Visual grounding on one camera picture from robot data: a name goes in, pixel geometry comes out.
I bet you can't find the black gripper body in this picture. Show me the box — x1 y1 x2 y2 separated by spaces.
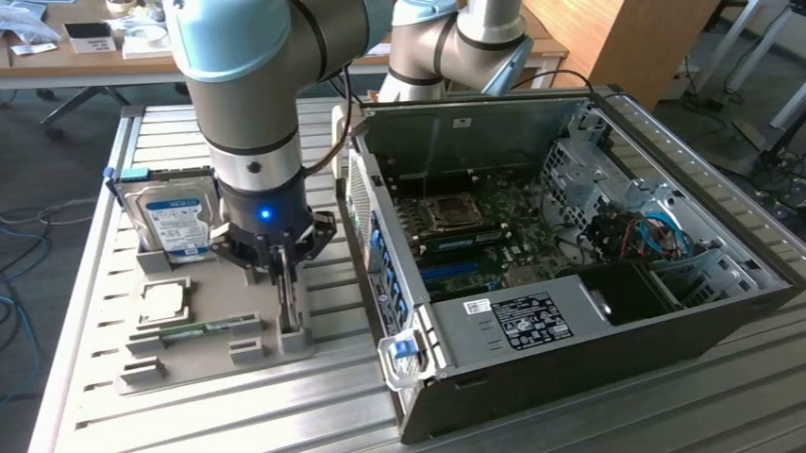
219 176 318 284

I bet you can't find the grey parts rack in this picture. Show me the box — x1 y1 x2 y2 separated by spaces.
112 244 321 395

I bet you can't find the hard disk with blue label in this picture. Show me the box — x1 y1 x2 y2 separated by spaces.
122 181 220 264

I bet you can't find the silver CPU chip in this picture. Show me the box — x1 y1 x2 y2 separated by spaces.
140 282 188 325

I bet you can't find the green RAM stick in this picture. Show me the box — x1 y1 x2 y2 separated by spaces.
419 228 513 252
156 314 251 342

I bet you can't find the CPU socket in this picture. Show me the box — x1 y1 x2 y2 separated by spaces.
426 193 487 228

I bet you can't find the blue expansion slot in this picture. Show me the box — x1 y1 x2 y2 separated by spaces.
418 260 483 283

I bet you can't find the silver case latch blue tab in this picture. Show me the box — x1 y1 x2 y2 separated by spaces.
375 328 437 392

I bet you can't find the green motherboard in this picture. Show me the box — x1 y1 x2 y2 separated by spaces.
391 170 607 304

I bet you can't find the grey power supply unit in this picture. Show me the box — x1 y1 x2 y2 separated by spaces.
430 275 615 368

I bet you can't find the black chair base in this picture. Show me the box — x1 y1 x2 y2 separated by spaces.
38 85 131 139

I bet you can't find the flat white box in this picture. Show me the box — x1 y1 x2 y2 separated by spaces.
120 33 175 61

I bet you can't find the white tape roll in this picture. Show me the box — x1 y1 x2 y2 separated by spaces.
123 25 168 49

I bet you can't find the wooden desk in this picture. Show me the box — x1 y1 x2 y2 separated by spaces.
0 0 570 92

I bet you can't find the white box black lid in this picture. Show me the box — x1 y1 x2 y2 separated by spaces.
63 21 119 55

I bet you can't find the black open PC case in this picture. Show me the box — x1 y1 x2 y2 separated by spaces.
333 90 800 445

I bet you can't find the white paper card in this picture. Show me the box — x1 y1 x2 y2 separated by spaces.
8 42 59 57

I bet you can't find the clear plastic bag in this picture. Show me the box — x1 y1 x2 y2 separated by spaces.
0 3 63 44

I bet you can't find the wooden cabinet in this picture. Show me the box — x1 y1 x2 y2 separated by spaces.
521 0 725 113

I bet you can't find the metal disk bay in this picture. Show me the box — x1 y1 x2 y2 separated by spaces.
646 248 765 309

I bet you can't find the white table leg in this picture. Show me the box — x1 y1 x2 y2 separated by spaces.
724 0 796 92

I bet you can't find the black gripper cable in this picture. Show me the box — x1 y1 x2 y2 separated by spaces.
301 60 362 179

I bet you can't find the white floor cable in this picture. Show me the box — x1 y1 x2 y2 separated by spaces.
0 196 98 227

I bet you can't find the blue floor cable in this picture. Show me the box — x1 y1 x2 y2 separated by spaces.
0 225 47 405

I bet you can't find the red wire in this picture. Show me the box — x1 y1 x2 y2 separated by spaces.
617 217 650 260

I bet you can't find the black cable behind case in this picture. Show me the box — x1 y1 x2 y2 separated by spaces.
513 68 599 98

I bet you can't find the blue wire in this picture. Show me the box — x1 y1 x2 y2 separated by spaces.
635 212 694 259

